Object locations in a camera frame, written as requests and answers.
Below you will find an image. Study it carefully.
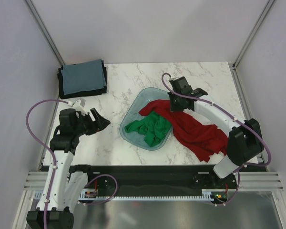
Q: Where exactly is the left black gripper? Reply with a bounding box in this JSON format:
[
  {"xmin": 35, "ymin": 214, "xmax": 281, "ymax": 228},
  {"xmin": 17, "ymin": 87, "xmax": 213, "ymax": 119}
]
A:
[{"xmin": 73, "ymin": 108, "xmax": 110, "ymax": 136}]

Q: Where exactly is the clear teal plastic bin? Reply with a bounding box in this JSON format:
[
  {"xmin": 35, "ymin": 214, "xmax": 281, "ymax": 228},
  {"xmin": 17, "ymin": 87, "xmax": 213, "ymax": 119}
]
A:
[{"xmin": 120, "ymin": 87, "xmax": 173, "ymax": 151}]

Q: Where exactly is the red t shirt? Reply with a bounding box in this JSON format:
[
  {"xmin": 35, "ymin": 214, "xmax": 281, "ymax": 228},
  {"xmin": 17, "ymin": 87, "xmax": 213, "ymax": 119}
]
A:
[{"xmin": 142, "ymin": 100, "xmax": 228, "ymax": 162}]

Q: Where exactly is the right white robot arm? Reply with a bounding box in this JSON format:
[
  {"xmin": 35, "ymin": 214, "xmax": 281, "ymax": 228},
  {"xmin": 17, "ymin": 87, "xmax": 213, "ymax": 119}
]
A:
[{"xmin": 168, "ymin": 77, "xmax": 265, "ymax": 188}]

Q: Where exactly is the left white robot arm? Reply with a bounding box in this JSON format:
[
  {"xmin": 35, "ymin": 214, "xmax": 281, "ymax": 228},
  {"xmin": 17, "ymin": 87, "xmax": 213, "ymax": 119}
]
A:
[{"xmin": 26, "ymin": 108, "xmax": 110, "ymax": 229}]

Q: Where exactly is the folded grey-blue t shirt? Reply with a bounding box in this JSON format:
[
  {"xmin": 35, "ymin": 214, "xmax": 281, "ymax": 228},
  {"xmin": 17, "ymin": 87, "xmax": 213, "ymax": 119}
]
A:
[{"xmin": 61, "ymin": 59, "xmax": 107, "ymax": 95}]

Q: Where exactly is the green t shirt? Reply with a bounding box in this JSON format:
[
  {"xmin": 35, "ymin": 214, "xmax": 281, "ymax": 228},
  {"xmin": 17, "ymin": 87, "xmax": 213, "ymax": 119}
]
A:
[{"xmin": 124, "ymin": 111, "xmax": 171, "ymax": 147}]

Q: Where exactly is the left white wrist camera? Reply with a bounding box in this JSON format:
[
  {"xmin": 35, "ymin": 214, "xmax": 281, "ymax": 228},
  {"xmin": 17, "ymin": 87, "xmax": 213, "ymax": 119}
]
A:
[{"xmin": 67, "ymin": 98, "xmax": 89, "ymax": 116}]

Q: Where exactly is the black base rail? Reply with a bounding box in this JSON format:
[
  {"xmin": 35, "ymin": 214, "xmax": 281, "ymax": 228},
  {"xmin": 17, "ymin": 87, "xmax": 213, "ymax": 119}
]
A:
[{"xmin": 38, "ymin": 162, "xmax": 239, "ymax": 198}]

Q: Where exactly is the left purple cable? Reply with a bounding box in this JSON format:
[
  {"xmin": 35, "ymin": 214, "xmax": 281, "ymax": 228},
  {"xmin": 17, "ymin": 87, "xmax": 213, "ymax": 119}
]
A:
[{"xmin": 25, "ymin": 99, "xmax": 70, "ymax": 229}]

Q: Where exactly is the purple cable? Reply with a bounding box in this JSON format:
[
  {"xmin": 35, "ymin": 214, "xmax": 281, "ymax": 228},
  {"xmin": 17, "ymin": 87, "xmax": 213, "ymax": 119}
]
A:
[
  {"xmin": 25, "ymin": 99, "xmax": 70, "ymax": 229},
  {"xmin": 161, "ymin": 72, "xmax": 272, "ymax": 172}
]

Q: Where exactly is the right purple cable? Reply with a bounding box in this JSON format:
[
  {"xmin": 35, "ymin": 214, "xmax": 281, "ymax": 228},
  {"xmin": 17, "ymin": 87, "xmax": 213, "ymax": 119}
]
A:
[{"xmin": 161, "ymin": 72, "xmax": 272, "ymax": 172}]

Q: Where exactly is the white slotted cable duct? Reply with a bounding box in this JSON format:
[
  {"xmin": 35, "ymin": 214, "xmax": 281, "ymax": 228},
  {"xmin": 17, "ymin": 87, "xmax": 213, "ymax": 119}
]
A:
[{"xmin": 33, "ymin": 188, "xmax": 217, "ymax": 201}]

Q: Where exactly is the right aluminium frame post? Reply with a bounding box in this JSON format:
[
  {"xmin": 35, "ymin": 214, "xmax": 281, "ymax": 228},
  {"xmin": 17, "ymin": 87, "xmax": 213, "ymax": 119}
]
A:
[{"xmin": 232, "ymin": 0, "xmax": 276, "ymax": 71}]

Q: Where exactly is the aluminium frame post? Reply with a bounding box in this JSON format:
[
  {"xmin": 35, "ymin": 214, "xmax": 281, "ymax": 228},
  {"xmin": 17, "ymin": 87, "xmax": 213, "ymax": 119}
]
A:
[
  {"xmin": 24, "ymin": 0, "xmax": 65, "ymax": 65},
  {"xmin": 232, "ymin": 0, "xmax": 276, "ymax": 71}
]

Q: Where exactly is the left aluminium frame post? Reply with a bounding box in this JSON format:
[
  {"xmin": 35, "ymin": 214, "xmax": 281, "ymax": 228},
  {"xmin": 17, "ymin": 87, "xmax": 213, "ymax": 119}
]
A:
[{"xmin": 24, "ymin": 0, "xmax": 65, "ymax": 65}]

